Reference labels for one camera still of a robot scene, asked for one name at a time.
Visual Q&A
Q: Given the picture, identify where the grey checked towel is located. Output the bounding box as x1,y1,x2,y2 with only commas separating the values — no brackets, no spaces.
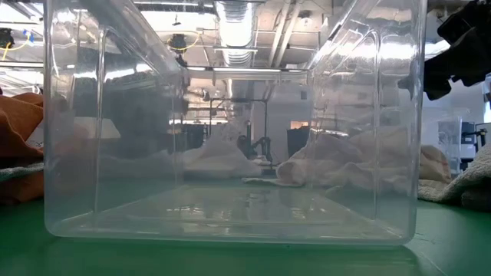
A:
0,161,45,183

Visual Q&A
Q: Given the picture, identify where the dark cabinet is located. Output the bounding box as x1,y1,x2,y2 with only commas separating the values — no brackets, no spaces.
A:
286,126,312,158

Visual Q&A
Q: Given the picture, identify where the long ceiling light bar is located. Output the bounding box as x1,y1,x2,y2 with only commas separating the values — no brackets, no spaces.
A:
186,67,308,81

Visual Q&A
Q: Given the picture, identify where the large clear plastic bin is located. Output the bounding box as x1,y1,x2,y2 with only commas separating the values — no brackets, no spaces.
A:
42,0,429,246

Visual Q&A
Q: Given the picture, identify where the plain white towel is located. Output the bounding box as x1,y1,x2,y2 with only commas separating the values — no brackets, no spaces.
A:
182,136,264,180

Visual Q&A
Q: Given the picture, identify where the black ceiling device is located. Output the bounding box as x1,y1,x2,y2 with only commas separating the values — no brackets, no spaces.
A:
0,27,15,50

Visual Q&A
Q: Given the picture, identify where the beige waffle towel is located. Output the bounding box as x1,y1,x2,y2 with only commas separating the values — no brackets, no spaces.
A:
417,143,491,212

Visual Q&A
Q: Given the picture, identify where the black metal frame stand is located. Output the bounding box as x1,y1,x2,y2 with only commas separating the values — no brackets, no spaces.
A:
209,97,269,162

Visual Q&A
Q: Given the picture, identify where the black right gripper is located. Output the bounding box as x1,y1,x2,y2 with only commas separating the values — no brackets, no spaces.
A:
398,0,491,101

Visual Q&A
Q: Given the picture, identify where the white pink checked towel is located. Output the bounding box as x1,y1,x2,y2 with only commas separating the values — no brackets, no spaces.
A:
241,126,453,196

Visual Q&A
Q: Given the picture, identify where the black ceiling camera dome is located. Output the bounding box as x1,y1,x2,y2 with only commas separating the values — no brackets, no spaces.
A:
167,33,189,54

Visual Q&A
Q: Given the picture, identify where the silver round ceiling duct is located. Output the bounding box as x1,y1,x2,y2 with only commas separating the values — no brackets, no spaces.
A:
213,0,259,69

